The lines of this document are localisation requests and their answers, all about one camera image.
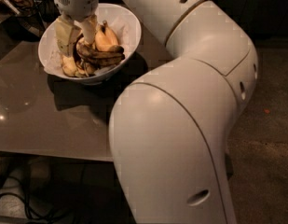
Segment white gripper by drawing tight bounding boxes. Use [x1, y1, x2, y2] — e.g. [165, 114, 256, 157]
[54, 0, 99, 57]

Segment dark spotted banana front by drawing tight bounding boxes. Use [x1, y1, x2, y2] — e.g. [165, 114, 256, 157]
[76, 37, 125, 66]

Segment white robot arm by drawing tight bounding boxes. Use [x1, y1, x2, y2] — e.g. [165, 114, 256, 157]
[109, 0, 258, 224]

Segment yellow banana middle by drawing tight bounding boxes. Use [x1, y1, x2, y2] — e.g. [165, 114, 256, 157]
[94, 24, 124, 53]

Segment yellow banana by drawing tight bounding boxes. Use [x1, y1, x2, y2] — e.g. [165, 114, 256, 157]
[103, 21, 118, 45]
[94, 24, 124, 53]

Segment yellow banana right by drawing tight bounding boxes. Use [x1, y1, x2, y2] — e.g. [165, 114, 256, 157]
[103, 21, 118, 45]

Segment long spotted banana left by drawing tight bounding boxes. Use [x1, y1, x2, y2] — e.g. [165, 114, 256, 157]
[61, 55, 77, 77]

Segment white bowl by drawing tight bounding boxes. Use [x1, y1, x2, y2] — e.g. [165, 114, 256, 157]
[37, 2, 143, 86]

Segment black mesh pen cup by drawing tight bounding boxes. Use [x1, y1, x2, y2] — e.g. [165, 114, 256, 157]
[35, 0, 60, 23]

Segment small bananas at bottom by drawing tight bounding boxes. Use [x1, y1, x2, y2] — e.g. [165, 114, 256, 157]
[75, 60, 96, 77]

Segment black mesh desk tray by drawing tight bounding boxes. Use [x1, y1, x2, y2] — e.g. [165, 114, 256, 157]
[3, 8, 46, 41]

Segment black cable on floor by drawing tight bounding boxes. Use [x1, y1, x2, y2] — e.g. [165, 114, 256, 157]
[0, 159, 89, 224]

